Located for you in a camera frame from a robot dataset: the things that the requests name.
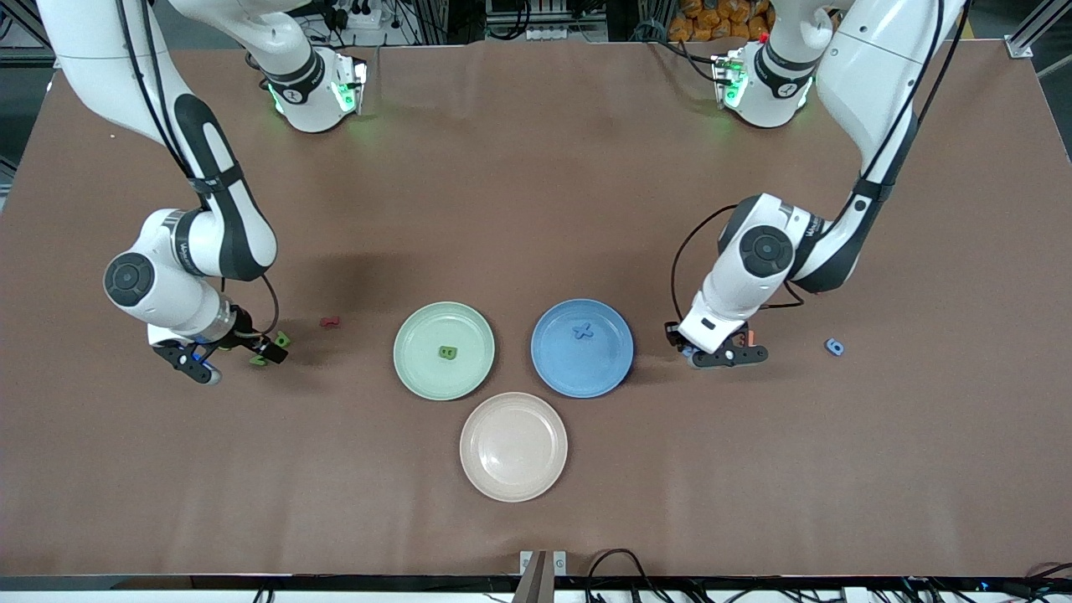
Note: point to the beige pink plate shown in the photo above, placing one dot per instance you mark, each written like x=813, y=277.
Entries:
x=513, y=446

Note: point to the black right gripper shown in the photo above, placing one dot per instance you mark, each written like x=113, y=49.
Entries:
x=244, y=326

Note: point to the green letter B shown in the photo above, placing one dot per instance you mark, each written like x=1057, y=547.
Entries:
x=448, y=353

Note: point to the white power strip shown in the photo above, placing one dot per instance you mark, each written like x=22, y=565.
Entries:
x=548, y=33

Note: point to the blue lowercase letter g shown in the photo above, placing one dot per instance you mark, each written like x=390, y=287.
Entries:
x=834, y=346

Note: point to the light green plate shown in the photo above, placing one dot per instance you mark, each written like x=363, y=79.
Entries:
x=427, y=377

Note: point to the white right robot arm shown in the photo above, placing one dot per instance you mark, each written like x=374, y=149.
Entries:
x=92, y=67

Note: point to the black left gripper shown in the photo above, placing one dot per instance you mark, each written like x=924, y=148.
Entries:
x=738, y=338

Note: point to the blue plate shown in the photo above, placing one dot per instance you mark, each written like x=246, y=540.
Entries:
x=582, y=364

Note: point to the pile of orange objects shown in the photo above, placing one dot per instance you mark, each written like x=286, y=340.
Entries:
x=712, y=21

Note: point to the brown table cover sheet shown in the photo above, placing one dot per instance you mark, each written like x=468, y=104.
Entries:
x=536, y=209

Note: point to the power strip with plugs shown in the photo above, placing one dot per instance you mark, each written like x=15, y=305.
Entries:
x=362, y=14

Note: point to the metal mounting bracket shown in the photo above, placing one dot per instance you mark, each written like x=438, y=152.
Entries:
x=540, y=578

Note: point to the aluminium frame profile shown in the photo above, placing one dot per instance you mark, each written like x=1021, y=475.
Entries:
x=1020, y=46

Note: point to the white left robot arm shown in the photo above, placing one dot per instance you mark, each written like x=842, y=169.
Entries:
x=871, y=75

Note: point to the blue letter X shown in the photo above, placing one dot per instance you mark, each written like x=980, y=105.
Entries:
x=583, y=332

